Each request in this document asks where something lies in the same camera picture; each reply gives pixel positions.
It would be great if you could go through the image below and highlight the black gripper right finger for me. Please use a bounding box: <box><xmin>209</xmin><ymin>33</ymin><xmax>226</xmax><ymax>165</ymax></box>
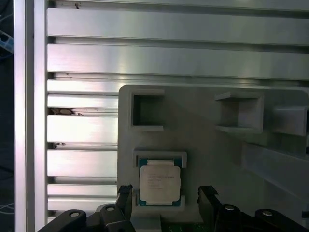
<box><xmin>197</xmin><ymin>185</ymin><xmax>306</xmax><ymax>232</ymax></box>

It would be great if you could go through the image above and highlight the silver CPU green edge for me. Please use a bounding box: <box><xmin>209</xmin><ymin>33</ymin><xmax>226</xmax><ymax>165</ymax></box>
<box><xmin>136</xmin><ymin>158</ymin><xmax>183</xmax><ymax>207</ymax></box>

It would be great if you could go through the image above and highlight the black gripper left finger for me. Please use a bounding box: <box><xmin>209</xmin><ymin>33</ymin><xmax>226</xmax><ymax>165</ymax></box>
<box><xmin>36</xmin><ymin>184</ymin><xmax>134</xmax><ymax>232</ymax></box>

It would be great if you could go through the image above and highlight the green RAM stick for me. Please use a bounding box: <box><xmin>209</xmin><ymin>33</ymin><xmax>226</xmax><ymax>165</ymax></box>
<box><xmin>166</xmin><ymin>222</ymin><xmax>205</xmax><ymax>232</ymax></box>

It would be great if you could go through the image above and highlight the grey parts rack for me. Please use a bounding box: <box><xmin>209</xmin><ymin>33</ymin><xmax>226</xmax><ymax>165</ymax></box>
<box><xmin>117</xmin><ymin>84</ymin><xmax>309</xmax><ymax>232</ymax></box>

